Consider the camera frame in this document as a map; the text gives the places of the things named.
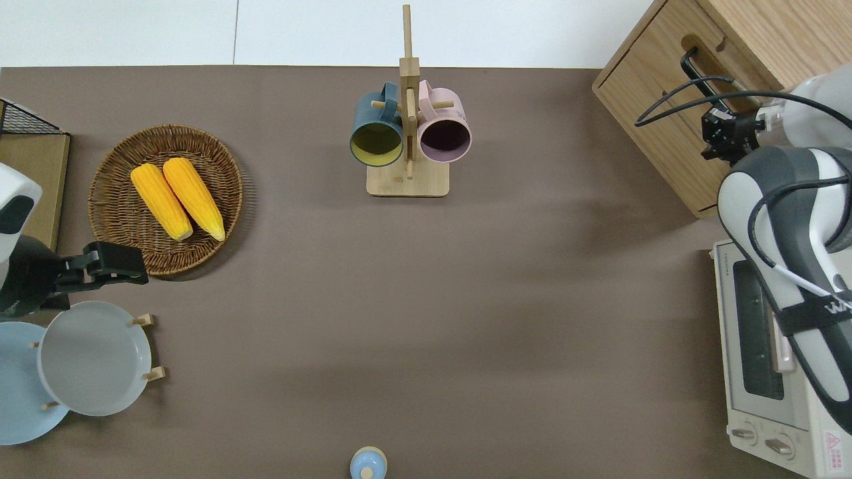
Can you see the silver toaster oven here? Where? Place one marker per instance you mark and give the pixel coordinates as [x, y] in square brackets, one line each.
[752, 399]

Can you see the yellow corn cob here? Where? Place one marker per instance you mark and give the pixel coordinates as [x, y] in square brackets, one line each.
[193, 196]
[161, 203]

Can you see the wooden plate rack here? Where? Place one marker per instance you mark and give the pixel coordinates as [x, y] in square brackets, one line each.
[154, 374]

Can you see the wooden drawer cabinet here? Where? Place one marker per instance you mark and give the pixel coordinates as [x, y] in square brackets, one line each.
[799, 40]

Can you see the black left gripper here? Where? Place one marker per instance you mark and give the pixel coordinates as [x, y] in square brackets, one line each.
[26, 276]

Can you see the round wicker basket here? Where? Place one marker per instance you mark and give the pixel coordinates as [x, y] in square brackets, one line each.
[120, 219]

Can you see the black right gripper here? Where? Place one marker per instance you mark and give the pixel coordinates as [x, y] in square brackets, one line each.
[744, 136]

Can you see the wooden mug tree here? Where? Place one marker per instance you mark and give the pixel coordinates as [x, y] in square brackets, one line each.
[407, 183]

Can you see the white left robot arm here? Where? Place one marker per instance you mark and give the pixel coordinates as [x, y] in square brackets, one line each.
[14, 186]

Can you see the teal mug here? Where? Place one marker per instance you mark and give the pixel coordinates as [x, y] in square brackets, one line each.
[374, 120]

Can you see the light blue plate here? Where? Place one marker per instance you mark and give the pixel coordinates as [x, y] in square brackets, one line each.
[20, 392]

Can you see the grey plate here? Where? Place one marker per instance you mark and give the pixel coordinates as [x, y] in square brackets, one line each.
[93, 359]

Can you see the pink mug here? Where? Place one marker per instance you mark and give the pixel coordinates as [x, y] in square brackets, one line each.
[447, 116]

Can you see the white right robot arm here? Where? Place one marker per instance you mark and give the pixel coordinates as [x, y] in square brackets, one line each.
[819, 113]

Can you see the blue call bell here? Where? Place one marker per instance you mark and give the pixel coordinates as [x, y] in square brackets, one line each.
[368, 464]

